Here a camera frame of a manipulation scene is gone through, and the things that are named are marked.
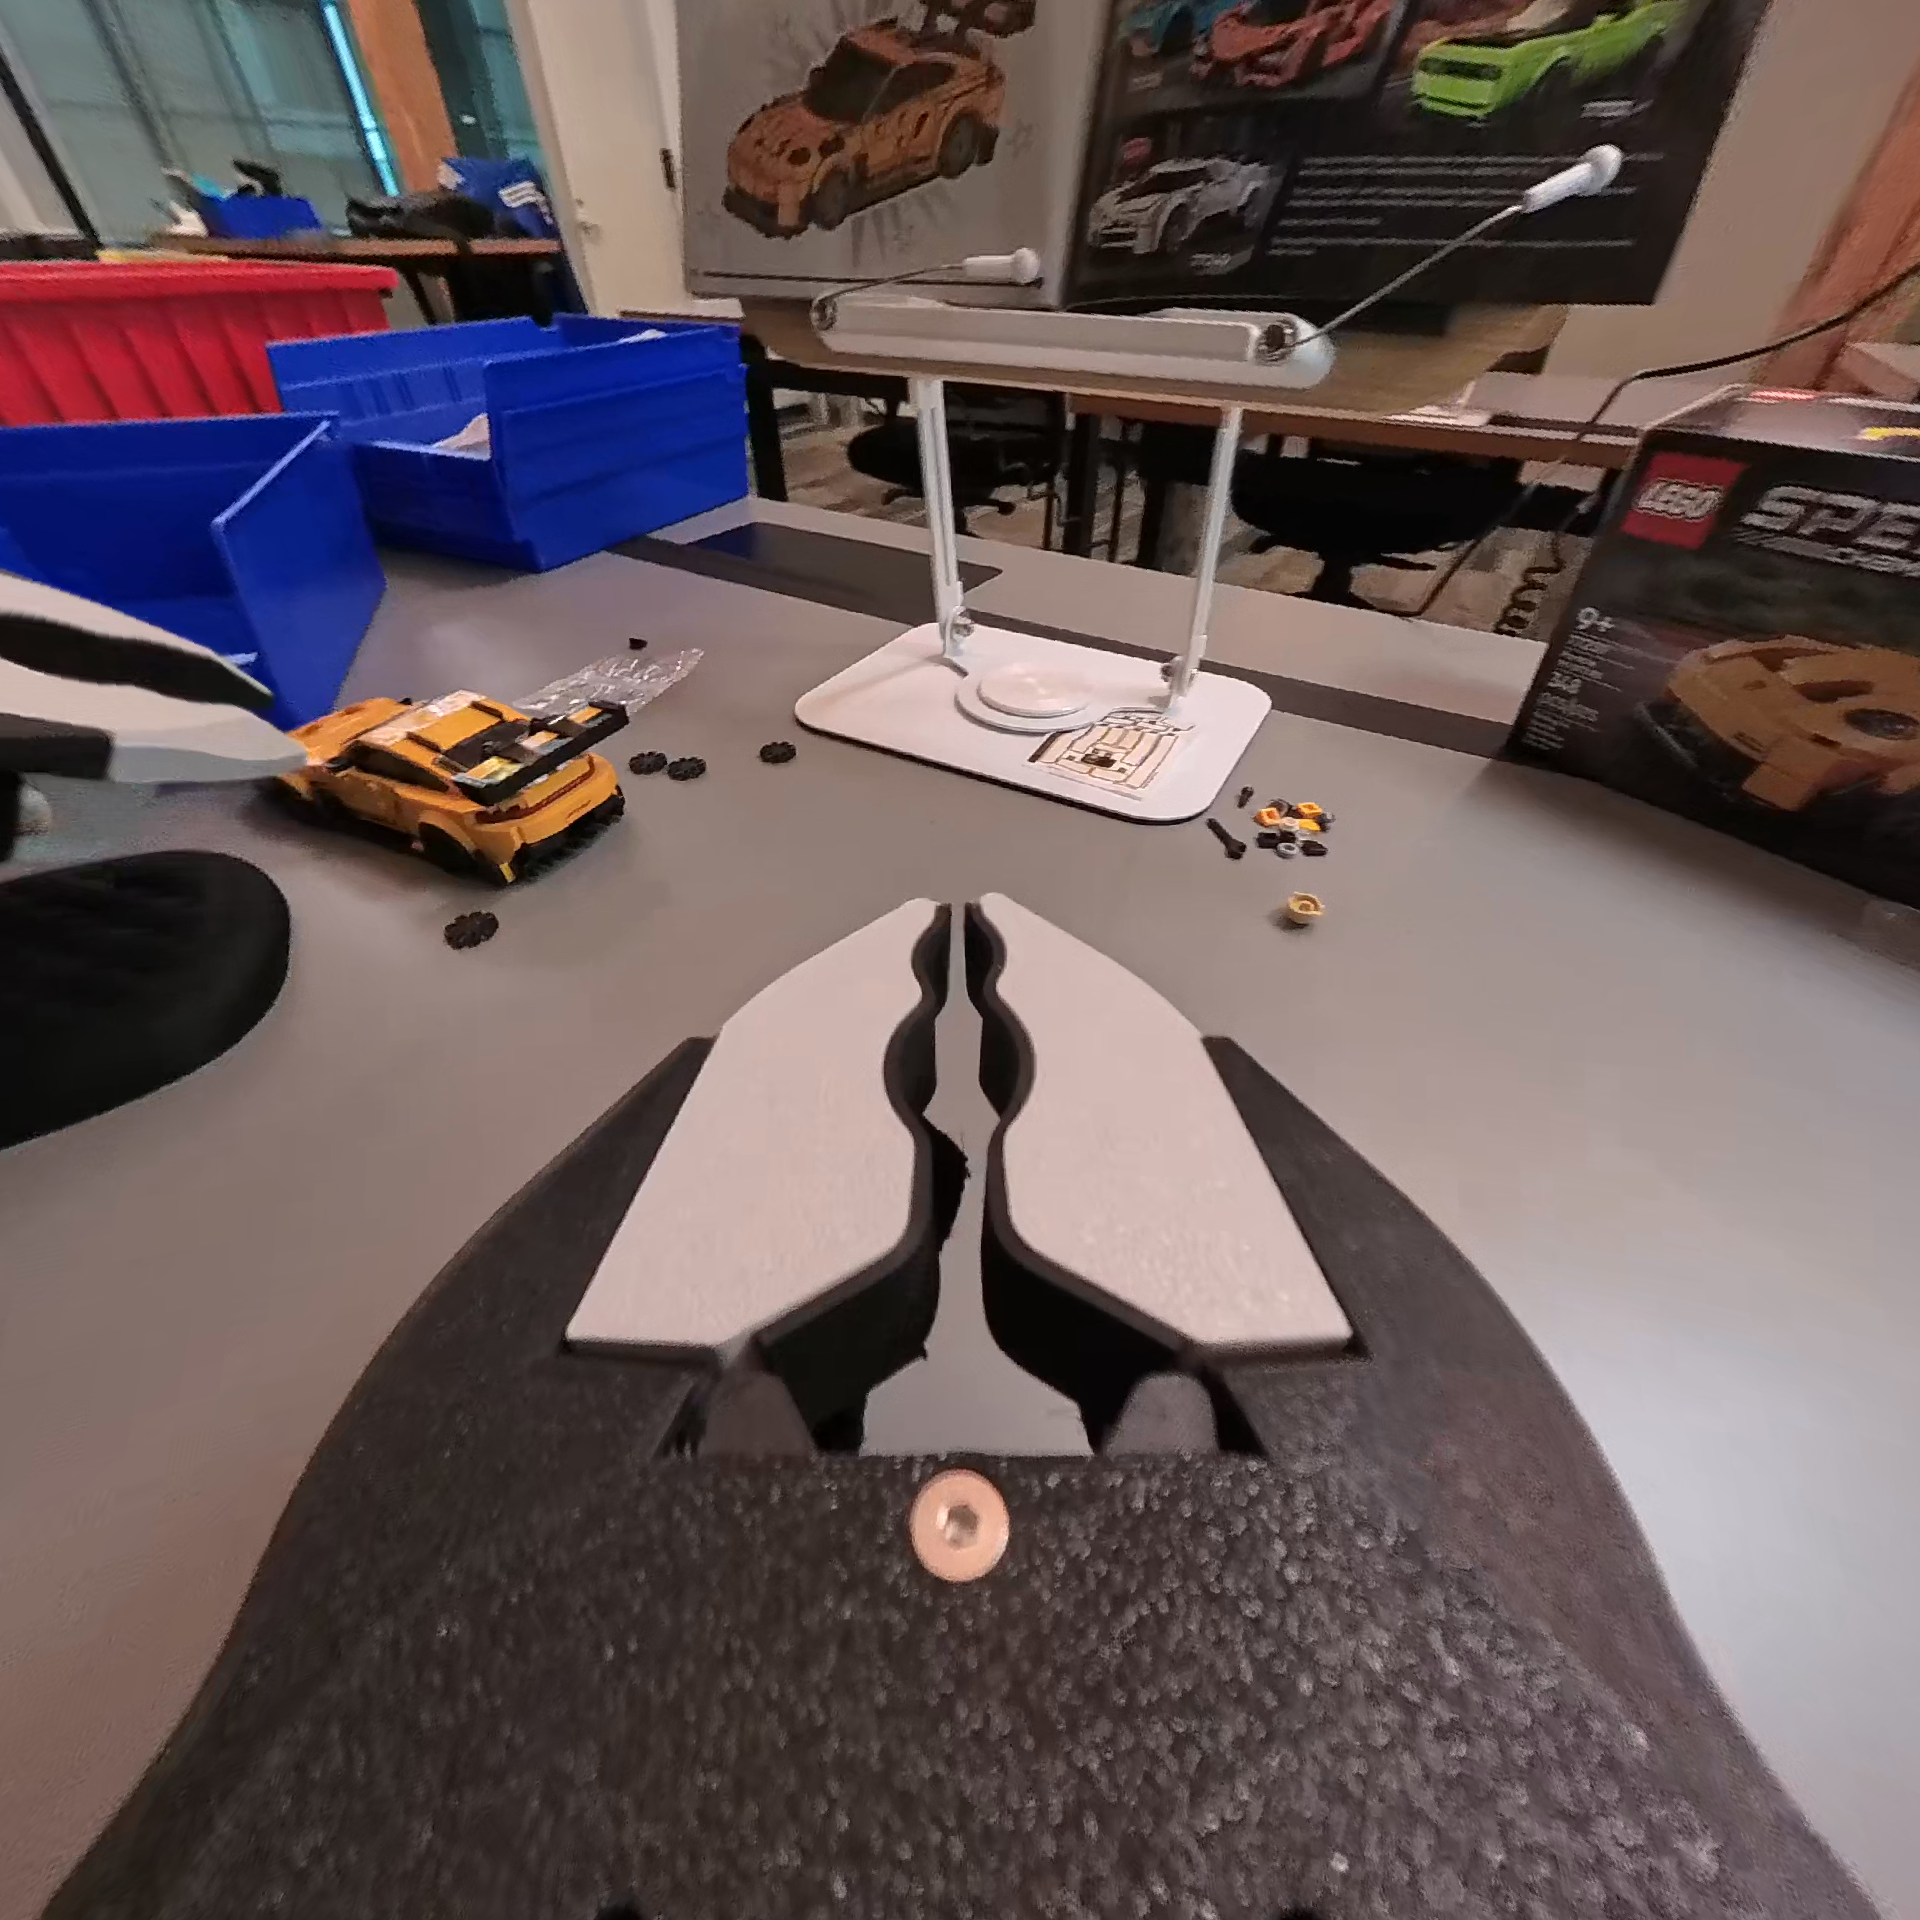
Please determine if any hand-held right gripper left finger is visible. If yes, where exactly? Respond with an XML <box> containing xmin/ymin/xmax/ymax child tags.
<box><xmin>565</xmin><ymin>898</ymin><xmax>957</xmax><ymax>1370</ymax></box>

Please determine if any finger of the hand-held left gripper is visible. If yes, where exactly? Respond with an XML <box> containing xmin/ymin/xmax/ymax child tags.
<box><xmin>0</xmin><ymin>663</ymin><xmax>312</xmax><ymax>790</ymax></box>
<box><xmin>0</xmin><ymin>571</ymin><xmax>280</xmax><ymax>720</ymax></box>

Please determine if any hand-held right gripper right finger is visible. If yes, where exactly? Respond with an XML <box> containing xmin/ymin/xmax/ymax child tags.
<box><xmin>964</xmin><ymin>895</ymin><xmax>1356</xmax><ymax>1365</ymax></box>

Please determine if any yellow and black lego car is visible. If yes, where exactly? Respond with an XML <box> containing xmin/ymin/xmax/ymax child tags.
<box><xmin>268</xmin><ymin>694</ymin><xmax>629</xmax><ymax>888</ymax></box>

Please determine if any lego instruction booklet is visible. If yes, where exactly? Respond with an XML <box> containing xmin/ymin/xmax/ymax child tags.
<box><xmin>676</xmin><ymin>0</ymin><xmax>1782</xmax><ymax>312</ymax></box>

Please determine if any pile of small lego pieces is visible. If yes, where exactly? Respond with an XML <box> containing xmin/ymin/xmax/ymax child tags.
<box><xmin>1203</xmin><ymin>779</ymin><xmax>1338</xmax><ymax>870</ymax></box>

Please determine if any lego sticker sheet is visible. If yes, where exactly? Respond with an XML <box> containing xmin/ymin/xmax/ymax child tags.
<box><xmin>1028</xmin><ymin>715</ymin><xmax>1197</xmax><ymax>792</ymax></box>

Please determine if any lego set box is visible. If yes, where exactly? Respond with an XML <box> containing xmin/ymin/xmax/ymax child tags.
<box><xmin>1504</xmin><ymin>386</ymin><xmax>1920</xmax><ymax>906</ymax></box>

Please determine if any red plastic storage bin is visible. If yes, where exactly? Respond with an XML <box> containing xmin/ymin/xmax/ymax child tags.
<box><xmin>0</xmin><ymin>263</ymin><xmax>401</xmax><ymax>432</ymax></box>

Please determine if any clear crumpled plastic bag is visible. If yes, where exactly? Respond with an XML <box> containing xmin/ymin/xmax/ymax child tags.
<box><xmin>517</xmin><ymin>646</ymin><xmax>708</xmax><ymax>719</ymax></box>

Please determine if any black office chair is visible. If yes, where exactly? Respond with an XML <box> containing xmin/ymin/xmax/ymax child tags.
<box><xmin>1242</xmin><ymin>448</ymin><xmax>1527</xmax><ymax>612</ymax></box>
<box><xmin>845</xmin><ymin>382</ymin><xmax>1055</xmax><ymax>523</ymax></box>

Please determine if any white door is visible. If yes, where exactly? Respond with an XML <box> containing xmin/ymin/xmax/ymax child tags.
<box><xmin>526</xmin><ymin>0</ymin><xmax>686</xmax><ymax>321</ymax></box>

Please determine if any wooden side desk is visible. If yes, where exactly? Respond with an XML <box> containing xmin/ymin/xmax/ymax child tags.
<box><xmin>743</xmin><ymin>307</ymin><xmax>1653</xmax><ymax>460</ymax></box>

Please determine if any wire page holder arm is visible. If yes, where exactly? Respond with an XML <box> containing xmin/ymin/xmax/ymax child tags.
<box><xmin>838</xmin><ymin>247</ymin><xmax>1046</xmax><ymax>305</ymax></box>
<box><xmin>1317</xmin><ymin>145</ymin><xmax>1628</xmax><ymax>341</ymax></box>

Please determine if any wooden support post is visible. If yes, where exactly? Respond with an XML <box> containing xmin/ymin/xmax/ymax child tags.
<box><xmin>1767</xmin><ymin>61</ymin><xmax>1920</xmax><ymax>357</ymax></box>

